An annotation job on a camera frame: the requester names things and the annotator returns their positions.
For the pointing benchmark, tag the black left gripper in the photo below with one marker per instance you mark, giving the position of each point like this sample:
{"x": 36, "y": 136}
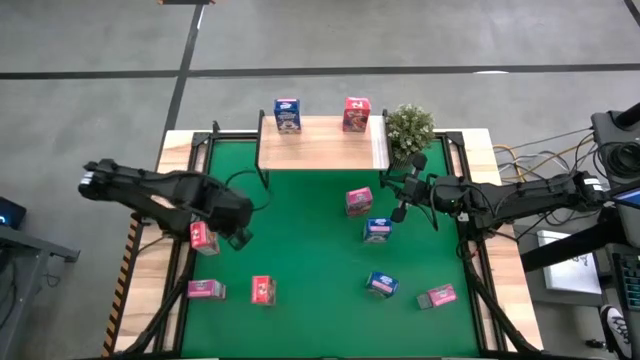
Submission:
{"x": 230, "y": 212}

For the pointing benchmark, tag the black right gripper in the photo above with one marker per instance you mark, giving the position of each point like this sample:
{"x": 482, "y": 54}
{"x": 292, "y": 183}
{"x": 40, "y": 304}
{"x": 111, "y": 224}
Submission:
{"x": 440, "y": 195}

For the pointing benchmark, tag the red Froot Loops cereal box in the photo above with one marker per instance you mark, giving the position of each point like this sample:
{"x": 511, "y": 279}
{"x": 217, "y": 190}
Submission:
{"x": 262, "y": 290}
{"x": 202, "y": 241}
{"x": 356, "y": 115}

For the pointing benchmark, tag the pink Raisin Bran cereal box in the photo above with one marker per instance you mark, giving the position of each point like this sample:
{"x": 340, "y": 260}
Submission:
{"x": 359, "y": 200}
{"x": 205, "y": 289}
{"x": 442, "y": 295}

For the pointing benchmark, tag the blue Frosted Flakes cereal box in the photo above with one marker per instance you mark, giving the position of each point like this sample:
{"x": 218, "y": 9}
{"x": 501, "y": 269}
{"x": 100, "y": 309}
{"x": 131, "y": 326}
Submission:
{"x": 287, "y": 117}
{"x": 378, "y": 229}
{"x": 382, "y": 284}

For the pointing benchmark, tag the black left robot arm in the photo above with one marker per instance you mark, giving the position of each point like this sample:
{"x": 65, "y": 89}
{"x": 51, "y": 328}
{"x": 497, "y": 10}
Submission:
{"x": 150, "y": 190}

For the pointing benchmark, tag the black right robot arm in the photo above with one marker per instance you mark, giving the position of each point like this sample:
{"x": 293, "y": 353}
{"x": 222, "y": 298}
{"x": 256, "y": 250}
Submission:
{"x": 540, "y": 192}

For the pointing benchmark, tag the green plant in ribbed pot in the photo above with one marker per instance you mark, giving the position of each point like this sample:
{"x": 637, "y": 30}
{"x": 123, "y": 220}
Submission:
{"x": 410, "y": 130}

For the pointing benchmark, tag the green table mat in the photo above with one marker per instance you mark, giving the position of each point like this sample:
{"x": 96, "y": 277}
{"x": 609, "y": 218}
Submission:
{"x": 320, "y": 260}

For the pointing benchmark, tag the yellow black hazard tape strip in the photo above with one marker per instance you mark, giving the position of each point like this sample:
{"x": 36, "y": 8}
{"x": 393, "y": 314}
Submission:
{"x": 120, "y": 290}

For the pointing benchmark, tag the black diagonal bar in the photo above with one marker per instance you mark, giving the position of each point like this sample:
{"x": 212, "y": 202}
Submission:
{"x": 565, "y": 247}

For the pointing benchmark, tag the white board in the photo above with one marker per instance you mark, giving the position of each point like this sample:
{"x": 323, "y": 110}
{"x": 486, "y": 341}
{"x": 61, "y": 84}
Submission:
{"x": 570, "y": 275}

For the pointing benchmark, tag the grey metal desk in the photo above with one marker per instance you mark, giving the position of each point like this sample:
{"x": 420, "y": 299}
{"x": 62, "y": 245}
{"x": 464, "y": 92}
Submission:
{"x": 35, "y": 242}

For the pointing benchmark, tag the grey equipment case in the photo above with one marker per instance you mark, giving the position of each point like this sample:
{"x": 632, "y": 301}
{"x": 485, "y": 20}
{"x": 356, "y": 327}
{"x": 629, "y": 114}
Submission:
{"x": 602, "y": 125}

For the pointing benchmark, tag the blue lit screen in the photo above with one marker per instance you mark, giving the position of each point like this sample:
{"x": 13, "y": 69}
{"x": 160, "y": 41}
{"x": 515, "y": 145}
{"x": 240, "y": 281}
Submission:
{"x": 629, "y": 196}

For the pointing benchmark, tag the black device with blue light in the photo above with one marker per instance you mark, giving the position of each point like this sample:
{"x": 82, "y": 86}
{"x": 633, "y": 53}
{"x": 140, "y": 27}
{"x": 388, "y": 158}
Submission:
{"x": 10, "y": 212}

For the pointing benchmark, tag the keyboard with coloured keys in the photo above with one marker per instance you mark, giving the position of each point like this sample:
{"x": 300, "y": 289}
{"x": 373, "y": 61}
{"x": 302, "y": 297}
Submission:
{"x": 631, "y": 280}

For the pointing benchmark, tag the person's shoe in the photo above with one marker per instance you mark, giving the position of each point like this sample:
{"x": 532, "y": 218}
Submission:
{"x": 617, "y": 330}

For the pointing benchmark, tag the wooden shelf black metal frame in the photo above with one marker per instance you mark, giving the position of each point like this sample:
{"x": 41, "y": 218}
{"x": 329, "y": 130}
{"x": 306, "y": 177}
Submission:
{"x": 320, "y": 150}

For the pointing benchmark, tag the black metal table frame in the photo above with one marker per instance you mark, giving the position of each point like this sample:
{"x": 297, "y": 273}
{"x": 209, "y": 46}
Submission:
{"x": 202, "y": 137}

